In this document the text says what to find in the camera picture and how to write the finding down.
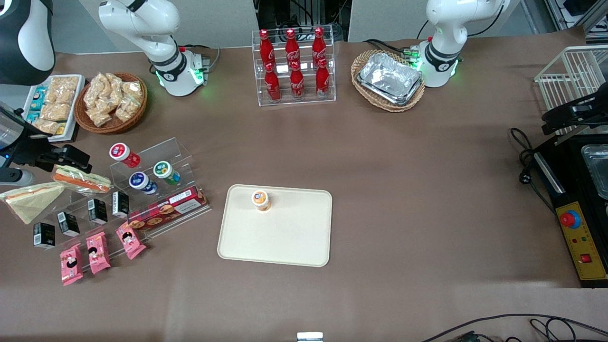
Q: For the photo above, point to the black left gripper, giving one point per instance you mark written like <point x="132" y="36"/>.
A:
<point x="576" y="112"/>

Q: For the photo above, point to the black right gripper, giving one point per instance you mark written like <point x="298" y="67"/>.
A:
<point x="34" y="148"/>

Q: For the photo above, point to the triangular white sandwich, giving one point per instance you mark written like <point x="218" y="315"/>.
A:
<point x="31" y="202"/>

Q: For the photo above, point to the wrapped sandwich with orange filling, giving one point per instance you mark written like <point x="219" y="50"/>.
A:
<point x="83" y="180"/>

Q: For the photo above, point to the aluminium foil tray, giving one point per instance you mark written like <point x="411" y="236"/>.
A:
<point x="403" y="100"/>
<point x="389" y="75"/>

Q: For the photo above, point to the beige plastic serving tray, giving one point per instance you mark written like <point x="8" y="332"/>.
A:
<point x="280" y="237"/>

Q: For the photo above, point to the thin metal strip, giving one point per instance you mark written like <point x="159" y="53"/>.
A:
<point x="567" y="137"/>

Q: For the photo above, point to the clear bag of crackers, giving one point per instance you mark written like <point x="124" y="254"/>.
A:
<point x="55" y="112"/>
<point x="63" y="90"/>
<point x="46" y="126"/>

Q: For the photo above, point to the white rectangular dish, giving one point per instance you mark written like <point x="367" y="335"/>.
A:
<point x="75" y="114"/>

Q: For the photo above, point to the red-lidded yogurt bottle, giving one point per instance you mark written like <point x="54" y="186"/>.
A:
<point x="121" y="153"/>

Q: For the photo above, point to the clear bag of puffed snacks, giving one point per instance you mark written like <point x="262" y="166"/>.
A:
<point x="98" y="117"/>
<point x="94" y="90"/>
<point x="132" y="89"/>
<point x="111" y="90"/>
<point x="127" y="109"/>

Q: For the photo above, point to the black drink carton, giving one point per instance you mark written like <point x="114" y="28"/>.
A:
<point x="97" y="212"/>
<point x="44" y="236"/>
<point x="69" y="224"/>
<point x="120" y="204"/>

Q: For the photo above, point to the steel fryer pan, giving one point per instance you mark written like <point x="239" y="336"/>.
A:
<point x="597" y="171"/>

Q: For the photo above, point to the blue-lidded yogurt bottle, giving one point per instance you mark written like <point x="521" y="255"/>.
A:
<point x="139" y="181"/>

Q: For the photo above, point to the black sealing machine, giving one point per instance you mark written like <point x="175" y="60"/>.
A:
<point x="570" y="190"/>

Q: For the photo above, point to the round brown wicker basket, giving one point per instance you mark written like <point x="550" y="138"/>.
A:
<point x="137" y="116"/>

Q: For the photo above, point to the large clear acrylic step rack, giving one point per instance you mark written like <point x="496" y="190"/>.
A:
<point x="114" y="228"/>

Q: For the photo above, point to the green-lidded yogurt bottle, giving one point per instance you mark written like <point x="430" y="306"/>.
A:
<point x="164" y="170"/>

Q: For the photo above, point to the pink snack packet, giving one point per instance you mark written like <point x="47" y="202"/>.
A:
<point x="71" y="264"/>
<point x="98" y="253"/>
<point x="130" y="241"/>

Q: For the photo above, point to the red cookie box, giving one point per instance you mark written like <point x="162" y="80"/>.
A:
<point x="166" y="210"/>

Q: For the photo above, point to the small clear acrylic riser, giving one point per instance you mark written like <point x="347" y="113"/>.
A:
<point x="180" y="156"/>

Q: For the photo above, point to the orange-lidded yogurt bottle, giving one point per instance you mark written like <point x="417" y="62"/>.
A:
<point x="261" y="200"/>

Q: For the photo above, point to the white partition panel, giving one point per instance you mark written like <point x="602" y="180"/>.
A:
<point x="384" y="19"/>
<point x="213" y="21"/>

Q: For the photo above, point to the light woven oval basket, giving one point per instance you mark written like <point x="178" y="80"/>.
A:
<point x="361" y="90"/>

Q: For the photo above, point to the red cola bottle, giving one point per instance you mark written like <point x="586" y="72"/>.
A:
<point x="318" y="46"/>
<point x="297" y="83"/>
<point x="266" y="50"/>
<point x="322" y="80"/>
<point x="292" y="47"/>
<point x="272" y="85"/>

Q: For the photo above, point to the clear acrylic bottle rack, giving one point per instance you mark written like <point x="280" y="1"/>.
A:
<point x="327" y="99"/>

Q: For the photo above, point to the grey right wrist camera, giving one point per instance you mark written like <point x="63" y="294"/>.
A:
<point x="14" y="177"/>

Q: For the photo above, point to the aluminium frame structure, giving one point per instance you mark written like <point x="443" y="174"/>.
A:
<point x="570" y="14"/>

